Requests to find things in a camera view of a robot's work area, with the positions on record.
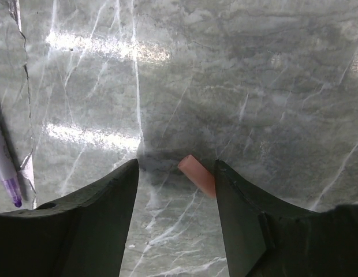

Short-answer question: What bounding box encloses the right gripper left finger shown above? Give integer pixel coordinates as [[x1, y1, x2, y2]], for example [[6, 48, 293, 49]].
[[0, 159, 139, 276]]

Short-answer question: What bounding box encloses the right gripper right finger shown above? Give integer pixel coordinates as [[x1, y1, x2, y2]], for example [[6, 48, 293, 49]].
[[215, 160, 358, 276]]

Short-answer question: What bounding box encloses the pink pen cap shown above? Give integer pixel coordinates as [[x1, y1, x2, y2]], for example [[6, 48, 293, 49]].
[[178, 155, 216, 199]]

